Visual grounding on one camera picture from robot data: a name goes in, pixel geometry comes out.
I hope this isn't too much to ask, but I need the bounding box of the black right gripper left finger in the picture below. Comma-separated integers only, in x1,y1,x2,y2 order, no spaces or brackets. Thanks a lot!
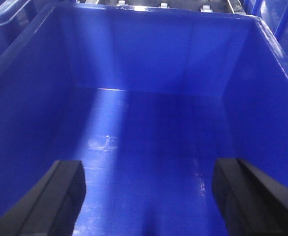
0,160,86,236

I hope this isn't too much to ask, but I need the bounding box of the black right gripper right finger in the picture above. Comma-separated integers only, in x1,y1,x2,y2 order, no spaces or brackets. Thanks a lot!
212,158,288,236

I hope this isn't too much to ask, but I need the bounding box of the blue plastic bin left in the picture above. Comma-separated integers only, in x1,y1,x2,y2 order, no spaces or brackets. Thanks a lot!
0,2,288,236

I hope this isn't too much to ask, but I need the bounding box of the blue plastic bin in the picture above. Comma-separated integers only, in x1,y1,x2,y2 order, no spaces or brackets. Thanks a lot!
241,0,288,56
0,2,288,236

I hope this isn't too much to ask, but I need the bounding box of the blue plastic bin middle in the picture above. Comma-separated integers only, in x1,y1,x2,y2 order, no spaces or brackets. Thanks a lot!
241,0,288,56

